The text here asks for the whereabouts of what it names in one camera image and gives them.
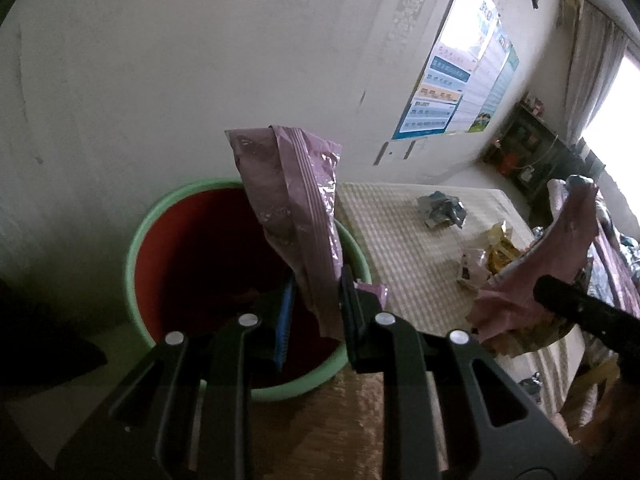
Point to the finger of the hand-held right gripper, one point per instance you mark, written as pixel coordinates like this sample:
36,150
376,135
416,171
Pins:
575,305

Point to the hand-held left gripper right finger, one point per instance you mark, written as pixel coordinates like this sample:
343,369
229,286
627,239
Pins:
350,317

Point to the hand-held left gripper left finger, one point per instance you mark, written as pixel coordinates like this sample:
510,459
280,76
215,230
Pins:
284,327

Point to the pale pink plastic bag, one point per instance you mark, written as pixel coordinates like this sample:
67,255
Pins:
545,270

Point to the green rimmed red bucket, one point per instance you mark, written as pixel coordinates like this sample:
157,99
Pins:
200,260

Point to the pink snack bag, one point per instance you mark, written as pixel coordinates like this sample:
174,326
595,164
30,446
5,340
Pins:
300,210

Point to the blue white wrapper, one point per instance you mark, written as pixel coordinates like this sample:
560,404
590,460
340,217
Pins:
442,208

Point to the patterned pink quilt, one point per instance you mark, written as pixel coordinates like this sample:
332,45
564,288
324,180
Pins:
617,260

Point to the checked beige mat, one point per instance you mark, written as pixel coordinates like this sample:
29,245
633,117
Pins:
410,255

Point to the yellow snack wrapper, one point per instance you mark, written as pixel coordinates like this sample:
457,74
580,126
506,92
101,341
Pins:
505,252

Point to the small white wrapper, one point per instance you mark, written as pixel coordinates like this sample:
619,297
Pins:
472,270

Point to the brown fuzzy blanket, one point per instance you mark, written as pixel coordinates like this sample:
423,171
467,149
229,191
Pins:
330,430

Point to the dark storage shelf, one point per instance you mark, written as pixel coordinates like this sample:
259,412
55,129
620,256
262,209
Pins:
535,150

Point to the light curtain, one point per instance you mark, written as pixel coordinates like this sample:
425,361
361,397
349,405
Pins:
592,65

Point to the wall poster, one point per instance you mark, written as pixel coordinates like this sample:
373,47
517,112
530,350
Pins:
457,75

